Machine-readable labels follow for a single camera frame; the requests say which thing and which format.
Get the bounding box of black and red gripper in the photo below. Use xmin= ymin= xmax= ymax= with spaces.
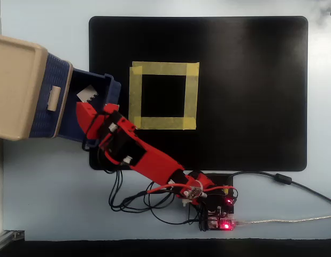
xmin=75 ymin=101 xmax=138 ymax=147

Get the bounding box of white toy brick cube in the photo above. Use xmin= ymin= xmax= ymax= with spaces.
xmin=76 ymin=85 xmax=99 ymax=103

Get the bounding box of blue drawer with green tape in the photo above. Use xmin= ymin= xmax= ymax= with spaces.
xmin=57 ymin=67 xmax=122 ymax=144

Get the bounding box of blue wicker-pattern drawer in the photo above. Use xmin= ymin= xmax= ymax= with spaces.
xmin=28 ymin=51 xmax=72 ymax=139

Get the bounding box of beige plastic drawer cabinet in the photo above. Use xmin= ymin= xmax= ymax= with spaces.
xmin=0 ymin=34 xmax=74 ymax=142

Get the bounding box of yellow masking tape strip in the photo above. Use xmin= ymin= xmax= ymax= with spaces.
xmin=132 ymin=61 xmax=201 ymax=76
xmin=135 ymin=116 xmax=197 ymax=131
xmin=128 ymin=66 xmax=143 ymax=130
xmin=183 ymin=62 xmax=201 ymax=119

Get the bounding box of black rectangular mat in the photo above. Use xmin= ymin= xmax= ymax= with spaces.
xmin=88 ymin=16 xmax=309 ymax=172

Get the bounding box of beige drawer handle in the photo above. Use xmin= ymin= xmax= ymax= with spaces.
xmin=47 ymin=86 xmax=62 ymax=111

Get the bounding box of black servo wire bundle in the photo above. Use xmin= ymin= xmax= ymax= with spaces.
xmin=108 ymin=168 xmax=209 ymax=226

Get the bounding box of thin red wire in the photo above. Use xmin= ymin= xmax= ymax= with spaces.
xmin=147 ymin=183 xmax=238 ymax=206

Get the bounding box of aluminium profile rail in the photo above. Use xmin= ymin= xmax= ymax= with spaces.
xmin=0 ymin=229 xmax=25 ymax=247

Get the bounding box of black controller base plate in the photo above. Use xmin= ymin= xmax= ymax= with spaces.
xmin=200 ymin=173 xmax=236 ymax=232

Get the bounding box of black power cable with ferrite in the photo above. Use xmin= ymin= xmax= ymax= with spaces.
xmin=227 ymin=171 xmax=331 ymax=207

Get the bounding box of clear silver USB cable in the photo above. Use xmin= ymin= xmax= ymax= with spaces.
xmin=235 ymin=215 xmax=331 ymax=226

